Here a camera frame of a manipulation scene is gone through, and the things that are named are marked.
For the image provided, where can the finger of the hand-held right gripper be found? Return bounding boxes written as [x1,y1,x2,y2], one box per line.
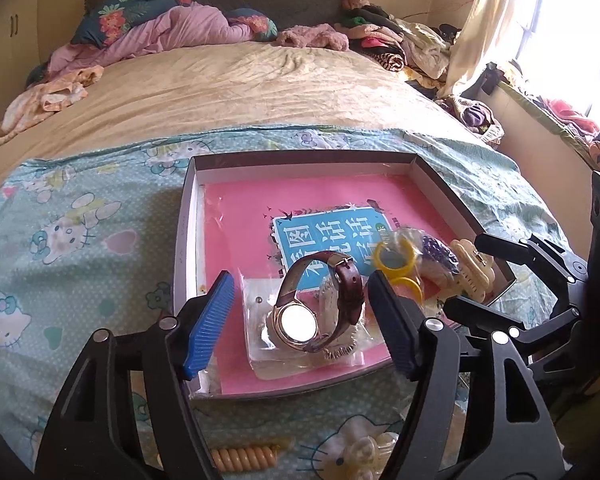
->
[475,233,588,286]
[442,296,581,356]

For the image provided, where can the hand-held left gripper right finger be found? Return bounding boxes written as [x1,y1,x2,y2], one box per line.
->
[367,270,566,480]

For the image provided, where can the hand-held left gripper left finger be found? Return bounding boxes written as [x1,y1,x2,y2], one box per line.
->
[35,270,236,480]

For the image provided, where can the cream hair claw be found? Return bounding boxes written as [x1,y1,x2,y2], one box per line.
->
[447,239,498,306]

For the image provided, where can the yellow hoop earring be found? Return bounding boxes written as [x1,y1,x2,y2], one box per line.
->
[372,239,413,278]
[392,276,426,306]

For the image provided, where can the clear bag with white card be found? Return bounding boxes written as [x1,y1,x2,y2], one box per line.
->
[242,277,381,381]

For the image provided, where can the dark beads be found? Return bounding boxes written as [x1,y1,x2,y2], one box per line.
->
[402,227,463,286]

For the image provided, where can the grey shallow cardboard box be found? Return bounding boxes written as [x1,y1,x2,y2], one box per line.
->
[174,150,518,401]

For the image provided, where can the brown strap wristwatch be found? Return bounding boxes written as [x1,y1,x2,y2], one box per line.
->
[265,251,366,356]

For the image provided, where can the clothes on windowsill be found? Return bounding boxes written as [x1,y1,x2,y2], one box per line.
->
[545,97,600,176]

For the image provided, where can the basket of clothes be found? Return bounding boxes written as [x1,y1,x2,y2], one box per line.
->
[437,95,506,146]

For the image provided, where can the cartoon print blanket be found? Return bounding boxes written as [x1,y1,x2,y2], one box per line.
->
[0,127,576,480]

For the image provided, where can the black object by curtain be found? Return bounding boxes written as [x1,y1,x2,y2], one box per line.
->
[480,62,503,96]

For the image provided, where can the cream curtain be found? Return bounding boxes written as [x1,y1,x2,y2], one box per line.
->
[437,0,546,98]

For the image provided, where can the window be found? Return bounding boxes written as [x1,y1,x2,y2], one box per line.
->
[515,0,600,131]

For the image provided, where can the pile of clothes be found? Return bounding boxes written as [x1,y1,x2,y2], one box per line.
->
[340,0,461,81]

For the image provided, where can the beige bed sheet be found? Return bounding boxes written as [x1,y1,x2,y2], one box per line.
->
[0,40,481,186]

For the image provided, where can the light pink clothing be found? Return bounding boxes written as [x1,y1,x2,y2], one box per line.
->
[0,65,105,150]

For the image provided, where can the fuzzy pink garment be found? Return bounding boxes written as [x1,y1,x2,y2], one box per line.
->
[275,25,351,52]

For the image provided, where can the pink quilt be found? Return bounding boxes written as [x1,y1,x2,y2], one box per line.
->
[45,2,258,76]

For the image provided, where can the small floral pillow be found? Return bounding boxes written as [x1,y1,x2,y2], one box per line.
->
[227,7,278,41]

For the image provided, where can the large floral pillow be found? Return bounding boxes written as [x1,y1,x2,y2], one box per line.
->
[70,0,176,46]

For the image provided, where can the cream wardrobe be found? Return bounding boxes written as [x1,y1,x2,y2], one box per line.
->
[0,0,43,126]

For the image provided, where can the orange spiral hair tie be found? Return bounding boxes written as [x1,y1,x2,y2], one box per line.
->
[212,442,278,472]

